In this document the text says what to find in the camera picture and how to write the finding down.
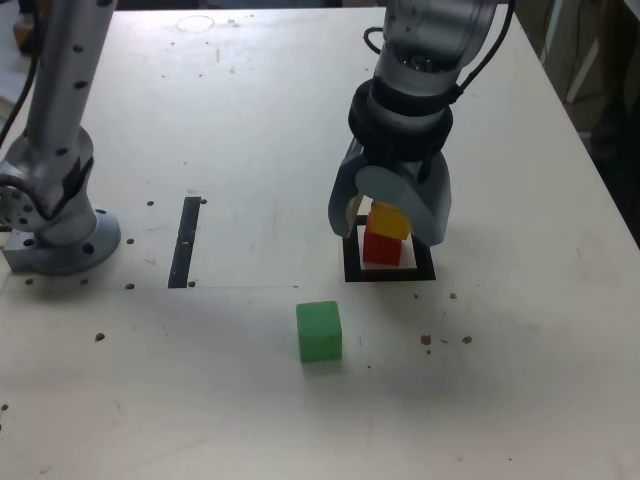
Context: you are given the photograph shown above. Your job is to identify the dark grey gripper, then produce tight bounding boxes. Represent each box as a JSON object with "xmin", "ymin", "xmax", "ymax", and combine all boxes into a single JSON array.
[{"xmin": 327, "ymin": 142, "xmax": 455, "ymax": 250}]

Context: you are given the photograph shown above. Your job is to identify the yellow cube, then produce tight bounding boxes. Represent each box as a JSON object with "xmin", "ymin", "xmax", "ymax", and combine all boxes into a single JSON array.
[{"xmin": 367, "ymin": 199, "xmax": 412, "ymax": 240}]

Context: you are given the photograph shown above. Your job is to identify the red cube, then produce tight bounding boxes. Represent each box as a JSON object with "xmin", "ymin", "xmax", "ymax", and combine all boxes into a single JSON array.
[{"xmin": 362, "ymin": 225, "xmax": 404, "ymax": 266}]

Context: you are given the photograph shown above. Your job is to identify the green cube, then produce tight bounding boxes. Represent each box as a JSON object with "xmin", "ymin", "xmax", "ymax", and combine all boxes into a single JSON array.
[{"xmin": 295, "ymin": 300, "xmax": 344, "ymax": 364}]

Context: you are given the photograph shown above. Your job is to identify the black tape square outline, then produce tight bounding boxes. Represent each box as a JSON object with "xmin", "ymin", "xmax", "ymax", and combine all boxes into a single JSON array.
[{"xmin": 341, "ymin": 213, "xmax": 437, "ymax": 284}]

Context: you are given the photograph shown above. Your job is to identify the black tape strip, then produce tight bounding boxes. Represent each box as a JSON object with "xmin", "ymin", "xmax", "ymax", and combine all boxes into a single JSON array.
[{"xmin": 167, "ymin": 196, "xmax": 202, "ymax": 290}]

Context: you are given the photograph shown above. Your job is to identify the white leaning board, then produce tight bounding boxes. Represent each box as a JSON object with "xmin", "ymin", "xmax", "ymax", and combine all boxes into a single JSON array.
[{"xmin": 564, "ymin": 29, "xmax": 609, "ymax": 106}]

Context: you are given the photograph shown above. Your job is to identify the black cable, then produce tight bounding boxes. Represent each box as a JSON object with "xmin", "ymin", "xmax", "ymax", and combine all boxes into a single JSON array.
[
  {"xmin": 452, "ymin": 0, "xmax": 516, "ymax": 101},
  {"xmin": 0, "ymin": 0, "xmax": 49, "ymax": 146}
]

